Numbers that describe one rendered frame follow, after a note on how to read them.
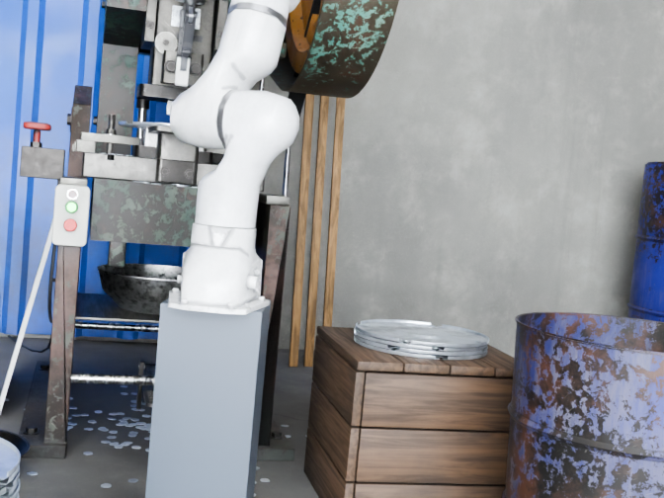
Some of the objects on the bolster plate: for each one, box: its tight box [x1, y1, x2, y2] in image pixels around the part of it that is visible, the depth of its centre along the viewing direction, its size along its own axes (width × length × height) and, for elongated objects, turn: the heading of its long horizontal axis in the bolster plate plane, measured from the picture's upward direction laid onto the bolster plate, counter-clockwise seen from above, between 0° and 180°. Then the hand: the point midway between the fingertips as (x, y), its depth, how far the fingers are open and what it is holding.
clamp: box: [72, 115, 140, 154], centre depth 242 cm, size 6×17×10 cm
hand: (182, 71), depth 227 cm, fingers closed
